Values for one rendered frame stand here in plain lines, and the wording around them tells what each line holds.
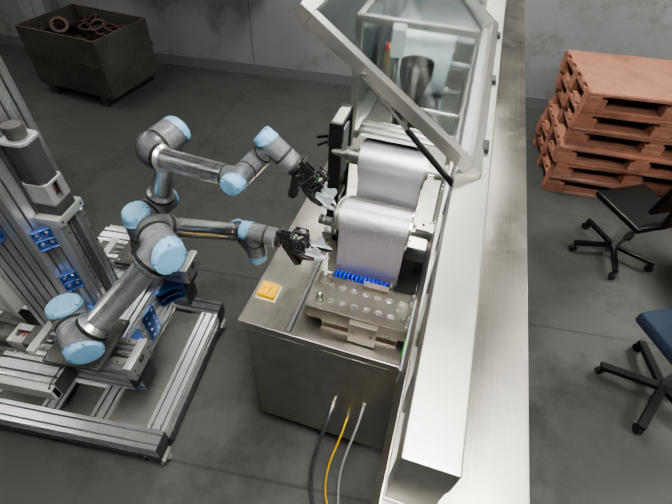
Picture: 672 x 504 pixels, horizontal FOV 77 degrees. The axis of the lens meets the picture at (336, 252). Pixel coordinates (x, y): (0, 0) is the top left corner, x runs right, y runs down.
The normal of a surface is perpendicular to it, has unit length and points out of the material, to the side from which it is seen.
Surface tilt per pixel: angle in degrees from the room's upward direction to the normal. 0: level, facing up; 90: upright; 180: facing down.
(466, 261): 0
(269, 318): 0
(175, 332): 0
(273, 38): 90
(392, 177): 92
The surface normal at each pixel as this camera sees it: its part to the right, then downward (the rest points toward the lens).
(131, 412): 0.04, -0.69
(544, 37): -0.18, 0.71
